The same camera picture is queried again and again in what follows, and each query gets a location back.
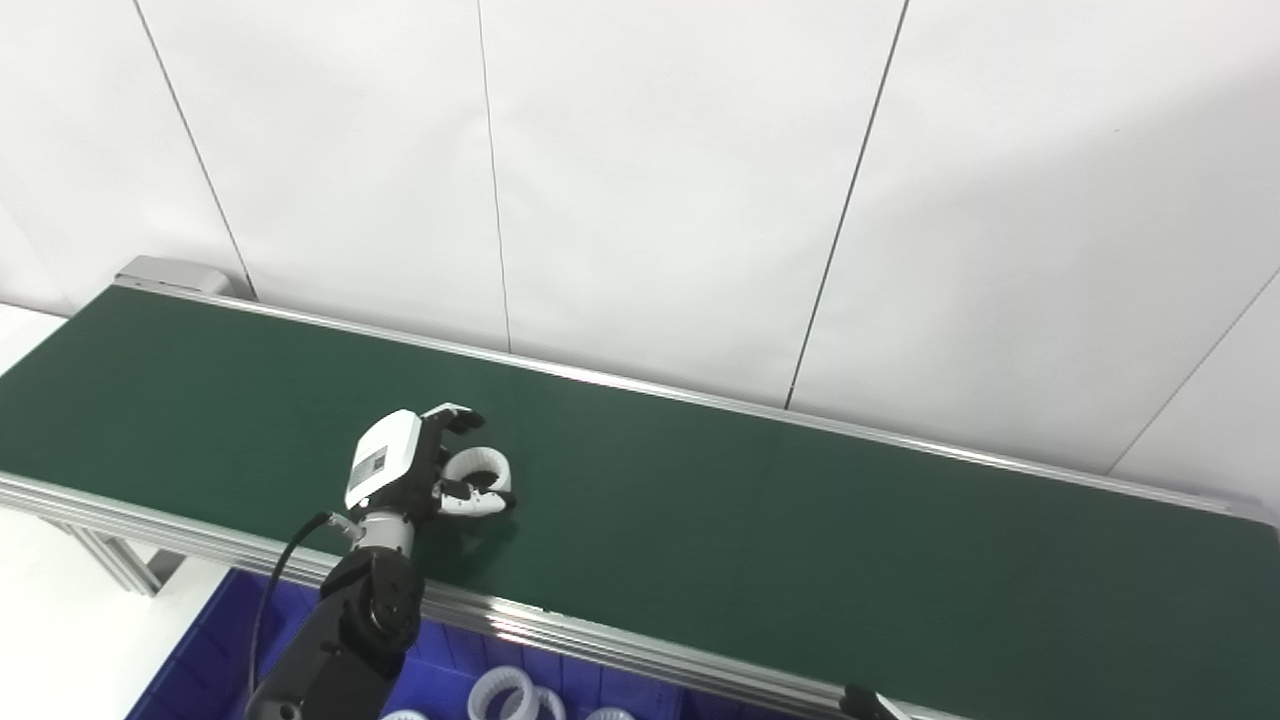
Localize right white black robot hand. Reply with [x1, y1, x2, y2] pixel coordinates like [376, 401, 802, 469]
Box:
[840, 685, 906, 720]

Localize grey conveyor end housing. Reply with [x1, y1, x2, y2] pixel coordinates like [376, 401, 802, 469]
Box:
[113, 255, 238, 299]

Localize aluminium conveyor support leg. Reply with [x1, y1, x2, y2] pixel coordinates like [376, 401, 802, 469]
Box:
[55, 520, 186, 599]

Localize blue bin of white parts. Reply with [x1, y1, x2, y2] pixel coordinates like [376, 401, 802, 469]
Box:
[125, 568, 701, 720]

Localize green conveyor belt aluminium frame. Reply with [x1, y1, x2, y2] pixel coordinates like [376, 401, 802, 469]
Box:
[0, 282, 1280, 720]

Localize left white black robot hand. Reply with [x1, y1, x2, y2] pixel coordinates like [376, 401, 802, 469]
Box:
[343, 403, 518, 523]

